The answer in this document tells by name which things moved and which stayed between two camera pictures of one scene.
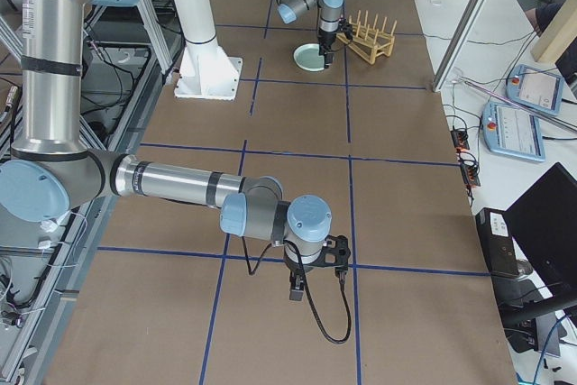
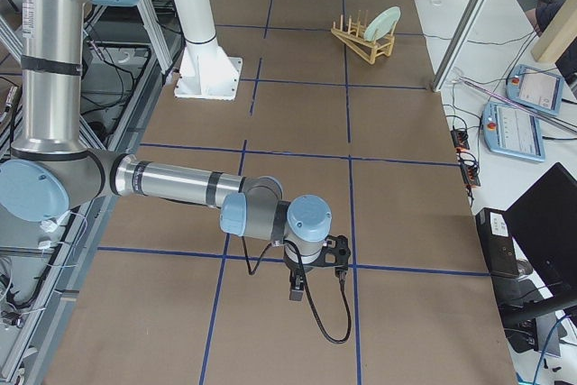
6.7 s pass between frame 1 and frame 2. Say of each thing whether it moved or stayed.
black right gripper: stayed
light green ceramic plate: moved
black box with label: stayed
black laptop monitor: stayed
